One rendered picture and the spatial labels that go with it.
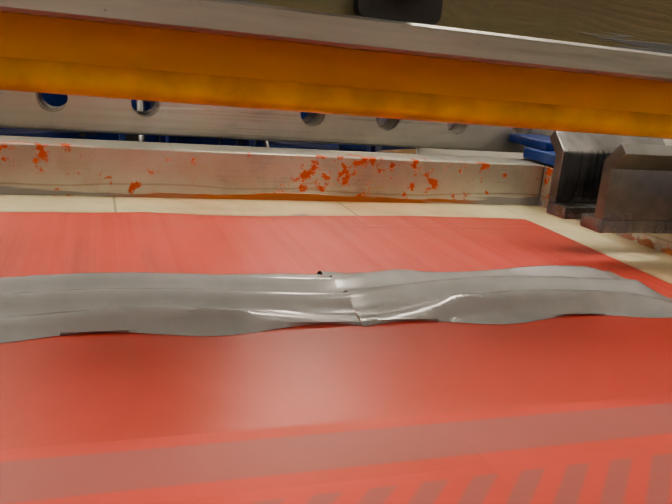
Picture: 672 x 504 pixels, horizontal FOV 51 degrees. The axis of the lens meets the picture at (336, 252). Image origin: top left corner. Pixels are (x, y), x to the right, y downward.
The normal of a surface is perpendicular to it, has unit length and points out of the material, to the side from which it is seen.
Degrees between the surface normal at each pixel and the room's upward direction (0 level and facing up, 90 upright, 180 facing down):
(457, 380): 0
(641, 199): 90
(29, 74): 90
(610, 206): 90
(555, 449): 0
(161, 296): 32
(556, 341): 0
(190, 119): 90
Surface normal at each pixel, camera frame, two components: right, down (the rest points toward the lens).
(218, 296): 0.14, -0.69
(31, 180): 0.31, 0.27
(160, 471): 0.08, -0.96
